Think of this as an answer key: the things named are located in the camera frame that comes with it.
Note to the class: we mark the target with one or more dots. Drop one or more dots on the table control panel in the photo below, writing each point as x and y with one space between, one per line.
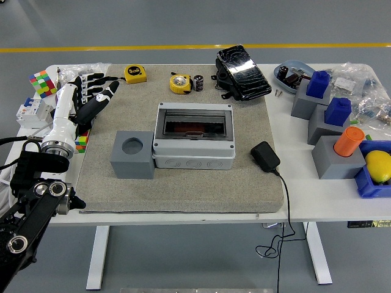
366 224

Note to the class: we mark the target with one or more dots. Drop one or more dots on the blue plastic bin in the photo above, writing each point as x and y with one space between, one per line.
366 186

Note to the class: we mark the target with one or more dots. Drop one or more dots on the clear bag of resistors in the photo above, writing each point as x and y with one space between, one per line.
375 107

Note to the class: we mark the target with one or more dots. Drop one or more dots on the grey electrical enclosure box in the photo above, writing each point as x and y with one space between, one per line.
195 158

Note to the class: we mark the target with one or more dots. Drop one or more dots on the black capacitor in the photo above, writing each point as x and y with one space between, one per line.
198 83

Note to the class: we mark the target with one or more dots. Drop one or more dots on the clear bag white label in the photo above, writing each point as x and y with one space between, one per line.
345 81

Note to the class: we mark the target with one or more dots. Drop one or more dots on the grey block holder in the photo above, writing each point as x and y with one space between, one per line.
319 129
333 164
302 105

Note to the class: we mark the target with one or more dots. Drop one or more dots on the grey under-table box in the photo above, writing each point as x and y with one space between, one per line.
273 225

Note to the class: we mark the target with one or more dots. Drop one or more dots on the large colourful puzzle cube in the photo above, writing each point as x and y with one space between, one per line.
43 84

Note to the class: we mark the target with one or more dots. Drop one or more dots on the clear plastic bag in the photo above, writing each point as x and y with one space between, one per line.
91 68

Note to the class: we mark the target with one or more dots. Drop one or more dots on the blue battery block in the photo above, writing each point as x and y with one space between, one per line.
337 111
318 84

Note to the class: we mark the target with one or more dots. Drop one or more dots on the yellow lemon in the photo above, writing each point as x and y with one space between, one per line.
378 166

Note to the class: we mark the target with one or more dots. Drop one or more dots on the metal clip part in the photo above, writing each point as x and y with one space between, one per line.
299 73

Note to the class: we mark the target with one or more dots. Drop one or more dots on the black power adapter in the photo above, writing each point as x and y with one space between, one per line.
265 156

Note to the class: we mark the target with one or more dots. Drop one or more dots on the blue dish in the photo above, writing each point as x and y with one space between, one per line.
285 87

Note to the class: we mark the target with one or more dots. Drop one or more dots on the white circuit breaker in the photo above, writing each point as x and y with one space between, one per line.
32 114

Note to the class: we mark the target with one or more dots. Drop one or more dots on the white table leg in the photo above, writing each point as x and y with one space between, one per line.
319 256
97 259

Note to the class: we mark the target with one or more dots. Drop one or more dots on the yellow tape measure black label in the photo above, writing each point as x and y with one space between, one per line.
136 74

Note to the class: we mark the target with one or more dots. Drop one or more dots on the yellow tape measure shiny face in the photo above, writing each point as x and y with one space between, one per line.
180 83

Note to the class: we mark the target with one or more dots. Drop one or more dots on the brown capacitor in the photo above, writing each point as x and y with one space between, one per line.
291 80

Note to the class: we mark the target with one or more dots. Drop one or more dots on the dark capacitor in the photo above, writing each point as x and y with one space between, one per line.
283 71

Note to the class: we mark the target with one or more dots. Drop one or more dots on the grey block with round hole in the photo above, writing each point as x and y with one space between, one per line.
131 168

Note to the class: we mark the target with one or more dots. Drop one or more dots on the silver pen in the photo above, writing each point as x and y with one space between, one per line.
58 77

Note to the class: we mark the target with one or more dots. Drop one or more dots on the grey-brown mat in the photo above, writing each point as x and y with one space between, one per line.
183 192

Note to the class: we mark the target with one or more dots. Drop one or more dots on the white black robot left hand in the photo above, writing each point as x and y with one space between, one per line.
62 113

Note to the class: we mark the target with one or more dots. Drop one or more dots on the small colourful puzzle cube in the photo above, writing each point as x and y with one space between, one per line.
82 145

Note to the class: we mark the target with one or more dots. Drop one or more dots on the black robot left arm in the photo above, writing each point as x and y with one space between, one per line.
30 213

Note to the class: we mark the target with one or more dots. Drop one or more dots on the black pouch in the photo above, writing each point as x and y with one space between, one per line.
223 81

